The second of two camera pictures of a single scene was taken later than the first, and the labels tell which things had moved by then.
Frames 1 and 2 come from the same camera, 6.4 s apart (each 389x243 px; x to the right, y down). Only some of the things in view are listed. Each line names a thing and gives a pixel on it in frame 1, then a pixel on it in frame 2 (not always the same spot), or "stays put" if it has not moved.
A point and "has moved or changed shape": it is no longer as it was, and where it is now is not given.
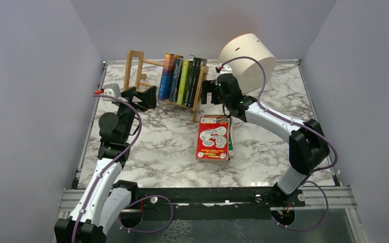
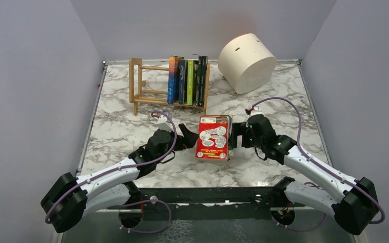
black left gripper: [133, 97] to [184, 139]
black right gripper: [215, 92] to [237, 134]
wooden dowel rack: [202, 75] has moved or changed shape
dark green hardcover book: [199, 62] has moved or changed shape
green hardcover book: [190, 76] to [198, 70]
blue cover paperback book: [167, 75] to [173, 79]
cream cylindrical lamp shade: [248, 73] stays put
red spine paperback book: [212, 143] stays put
